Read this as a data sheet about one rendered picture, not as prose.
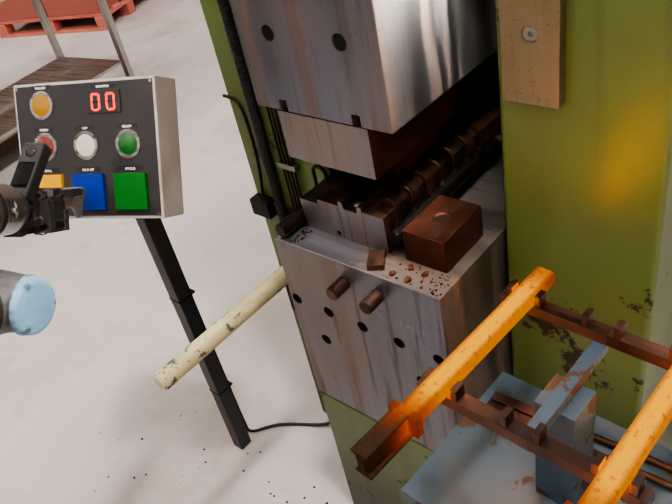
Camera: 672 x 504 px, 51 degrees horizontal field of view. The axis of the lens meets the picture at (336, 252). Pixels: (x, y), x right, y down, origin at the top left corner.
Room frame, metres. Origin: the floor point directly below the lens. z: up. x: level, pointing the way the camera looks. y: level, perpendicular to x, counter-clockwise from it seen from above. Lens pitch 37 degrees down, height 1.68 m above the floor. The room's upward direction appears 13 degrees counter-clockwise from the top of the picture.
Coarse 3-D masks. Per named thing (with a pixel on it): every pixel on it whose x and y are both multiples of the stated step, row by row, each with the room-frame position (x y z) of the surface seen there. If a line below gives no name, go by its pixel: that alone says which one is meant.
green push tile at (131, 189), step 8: (120, 176) 1.28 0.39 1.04; (128, 176) 1.27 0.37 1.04; (136, 176) 1.26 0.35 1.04; (144, 176) 1.26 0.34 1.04; (120, 184) 1.27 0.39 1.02; (128, 184) 1.26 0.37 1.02; (136, 184) 1.26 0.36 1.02; (144, 184) 1.25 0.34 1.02; (120, 192) 1.26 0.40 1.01; (128, 192) 1.26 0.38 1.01; (136, 192) 1.25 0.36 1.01; (144, 192) 1.24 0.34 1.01; (120, 200) 1.26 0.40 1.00; (128, 200) 1.25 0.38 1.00; (136, 200) 1.24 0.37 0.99; (144, 200) 1.24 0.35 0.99; (120, 208) 1.25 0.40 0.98; (128, 208) 1.24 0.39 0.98; (136, 208) 1.24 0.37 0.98; (144, 208) 1.23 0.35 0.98
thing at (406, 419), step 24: (528, 288) 0.76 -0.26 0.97; (504, 312) 0.72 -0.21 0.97; (480, 336) 0.69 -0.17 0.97; (456, 360) 0.65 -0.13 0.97; (480, 360) 0.66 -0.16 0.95; (432, 384) 0.62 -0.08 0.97; (408, 408) 0.59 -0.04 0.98; (432, 408) 0.60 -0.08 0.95; (384, 432) 0.56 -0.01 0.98; (408, 432) 0.58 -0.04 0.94; (360, 456) 0.53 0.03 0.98; (384, 456) 0.55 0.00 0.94
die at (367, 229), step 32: (480, 128) 1.21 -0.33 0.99; (416, 160) 1.14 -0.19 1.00; (448, 160) 1.13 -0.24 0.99; (320, 192) 1.14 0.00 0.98; (352, 192) 1.08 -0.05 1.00; (384, 192) 1.07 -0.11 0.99; (416, 192) 1.05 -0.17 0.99; (320, 224) 1.11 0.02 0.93; (352, 224) 1.04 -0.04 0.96; (384, 224) 0.99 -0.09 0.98
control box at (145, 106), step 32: (32, 96) 1.44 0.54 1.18; (64, 96) 1.41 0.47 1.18; (96, 96) 1.37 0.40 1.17; (128, 96) 1.35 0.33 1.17; (160, 96) 1.33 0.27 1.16; (32, 128) 1.41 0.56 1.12; (64, 128) 1.38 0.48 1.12; (96, 128) 1.35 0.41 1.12; (128, 128) 1.32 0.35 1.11; (160, 128) 1.30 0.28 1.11; (64, 160) 1.35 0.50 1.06; (96, 160) 1.32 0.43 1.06; (128, 160) 1.29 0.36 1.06; (160, 160) 1.27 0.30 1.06; (160, 192) 1.24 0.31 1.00
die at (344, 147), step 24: (480, 72) 1.21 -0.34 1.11; (456, 96) 1.16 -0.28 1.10; (288, 120) 1.12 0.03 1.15; (312, 120) 1.07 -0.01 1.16; (432, 120) 1.10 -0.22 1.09; (288, 144) 1.13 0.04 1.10; (312, 144) 1.08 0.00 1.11; (336, 144) 1.04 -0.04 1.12; (360, 144) 1.00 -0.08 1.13; (384, 144) 1.01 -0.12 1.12; (408, 144) 1.05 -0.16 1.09; (336, 168) 1.05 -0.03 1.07; (360, 168) 1.01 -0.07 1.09; (384, 168) 1.00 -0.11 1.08
